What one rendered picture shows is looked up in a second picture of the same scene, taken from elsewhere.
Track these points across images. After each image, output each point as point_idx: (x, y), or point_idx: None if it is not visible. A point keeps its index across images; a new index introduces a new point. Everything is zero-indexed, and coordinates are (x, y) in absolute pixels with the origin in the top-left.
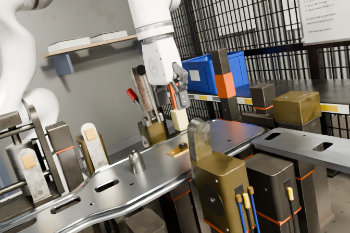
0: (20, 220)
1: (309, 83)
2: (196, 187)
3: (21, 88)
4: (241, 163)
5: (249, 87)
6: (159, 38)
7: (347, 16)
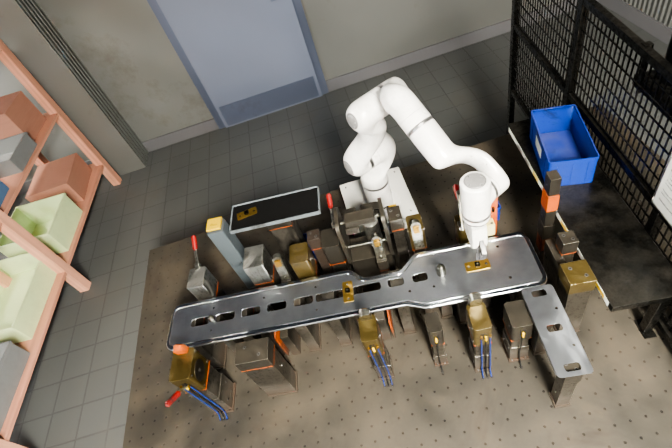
0: (372, 280)
1: (631, 237)
2: None
3: (370, 156)
4: (489, 326)
5: (582, 197)
6: (474, 226)
7: None
